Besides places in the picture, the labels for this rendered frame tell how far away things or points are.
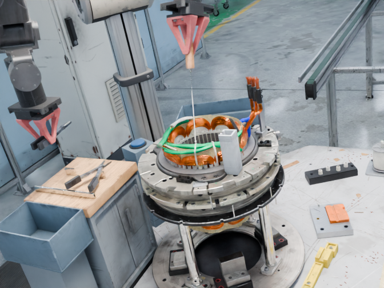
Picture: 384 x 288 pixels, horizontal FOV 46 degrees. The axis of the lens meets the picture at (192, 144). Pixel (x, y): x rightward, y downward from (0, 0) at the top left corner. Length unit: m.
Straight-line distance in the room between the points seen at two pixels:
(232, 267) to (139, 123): 0.59
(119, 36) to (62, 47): 1.80
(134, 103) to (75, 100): 1.88
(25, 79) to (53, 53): 2.31
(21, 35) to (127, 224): 0.50
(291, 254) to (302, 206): 0.23
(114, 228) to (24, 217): 0.20
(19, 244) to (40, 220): 0.12
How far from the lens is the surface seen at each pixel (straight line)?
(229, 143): 0.89
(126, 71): 1.40
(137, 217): 1.18
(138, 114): 1.44
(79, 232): 1.01
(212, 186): 0.90
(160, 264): 1.21
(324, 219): 1.27
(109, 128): 3.42
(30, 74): 0.94
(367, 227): 1.28
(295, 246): 1.19
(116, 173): 1.10
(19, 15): 0.97
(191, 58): 0.95
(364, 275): 1.15
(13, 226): 1.10
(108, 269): 1.10
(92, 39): 3.30
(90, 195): 1.03
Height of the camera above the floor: 1.57
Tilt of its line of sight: 26 degrees down
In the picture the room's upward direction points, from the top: 12 degrees counter-clockwise
